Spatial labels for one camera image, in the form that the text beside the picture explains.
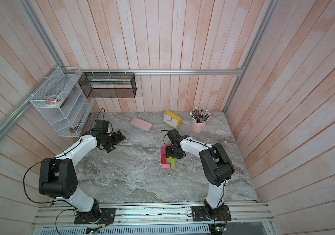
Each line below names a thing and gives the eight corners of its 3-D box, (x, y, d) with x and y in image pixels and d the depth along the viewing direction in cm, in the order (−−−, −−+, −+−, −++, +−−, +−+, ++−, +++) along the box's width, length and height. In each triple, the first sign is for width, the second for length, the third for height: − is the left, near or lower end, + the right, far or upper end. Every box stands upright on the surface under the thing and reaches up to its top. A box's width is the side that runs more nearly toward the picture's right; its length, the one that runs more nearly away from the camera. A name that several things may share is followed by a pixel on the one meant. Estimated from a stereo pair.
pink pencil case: (129, 124, 114) (128, 122, 112) (133, 118, 118) (133, 116, 116) (149, 132, 110) (148, 129, 107) (153, 125, 114) (153, 123, 111)
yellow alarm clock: (162, 120, 116) (162, 114, 110) (166, 116, 119) (167, 110, 113) (177, 129, 110) (177, 123, 104) (181, 124, 113) (182, 118, 107)
